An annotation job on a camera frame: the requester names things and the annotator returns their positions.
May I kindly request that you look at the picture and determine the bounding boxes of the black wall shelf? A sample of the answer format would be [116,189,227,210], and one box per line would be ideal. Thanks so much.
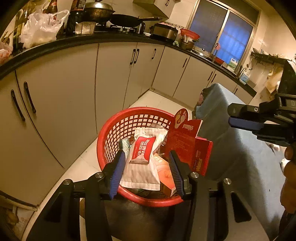
[251,52,287,65]

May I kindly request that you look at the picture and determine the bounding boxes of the steel rice cooker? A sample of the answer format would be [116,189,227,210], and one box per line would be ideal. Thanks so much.
[150,23,178,43]

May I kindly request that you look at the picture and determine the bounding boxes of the black kitchen countertop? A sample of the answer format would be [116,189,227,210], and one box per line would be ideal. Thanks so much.
[1,32,256,97]

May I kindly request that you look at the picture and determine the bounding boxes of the red colander bowl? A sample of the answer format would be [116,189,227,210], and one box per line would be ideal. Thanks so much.
[180,29,200,41]

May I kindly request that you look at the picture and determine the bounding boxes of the black frying pan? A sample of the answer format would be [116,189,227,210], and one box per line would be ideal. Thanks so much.
[109,14,162,28]

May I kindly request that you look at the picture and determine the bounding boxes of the white red snack bag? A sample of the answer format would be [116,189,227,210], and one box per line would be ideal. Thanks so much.
[120,127,168,191]

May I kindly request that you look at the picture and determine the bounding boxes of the red plastic basket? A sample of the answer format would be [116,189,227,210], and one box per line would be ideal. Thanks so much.
[97,107,182,207]

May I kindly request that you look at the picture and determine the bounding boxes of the red cardboard box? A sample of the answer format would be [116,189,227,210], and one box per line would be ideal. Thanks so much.
[164,108,213,176]

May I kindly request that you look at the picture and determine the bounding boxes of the blue tablecloth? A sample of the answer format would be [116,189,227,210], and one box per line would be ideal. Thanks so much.
[195,83,285,240]

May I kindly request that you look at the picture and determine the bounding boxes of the white plastic bag on counter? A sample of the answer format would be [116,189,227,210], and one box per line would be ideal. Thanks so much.
[20,10,70,49]

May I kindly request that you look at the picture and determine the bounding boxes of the steel wok with lid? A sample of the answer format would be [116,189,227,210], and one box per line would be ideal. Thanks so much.
[83,1,115,23]

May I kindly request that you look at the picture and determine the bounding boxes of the dark sauce bottle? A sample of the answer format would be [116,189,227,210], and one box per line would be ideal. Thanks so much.
[43,0,58,15]

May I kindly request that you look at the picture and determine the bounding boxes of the kitchen window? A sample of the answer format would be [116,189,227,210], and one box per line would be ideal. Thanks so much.
[188,1,259,71]

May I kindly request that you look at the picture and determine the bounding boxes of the clear tissue pack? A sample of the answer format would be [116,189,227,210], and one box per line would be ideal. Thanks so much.
[118,138,131,158]

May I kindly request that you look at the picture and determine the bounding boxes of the person's right hand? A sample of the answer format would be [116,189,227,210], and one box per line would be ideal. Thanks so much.
[280,144,295,213]

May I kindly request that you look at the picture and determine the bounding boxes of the white detergent jug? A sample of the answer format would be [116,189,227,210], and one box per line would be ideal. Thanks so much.
[227,58,238,72]

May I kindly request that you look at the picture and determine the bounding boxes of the hanging plastic bags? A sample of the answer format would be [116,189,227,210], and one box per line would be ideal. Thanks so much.
[259,63,283,101]

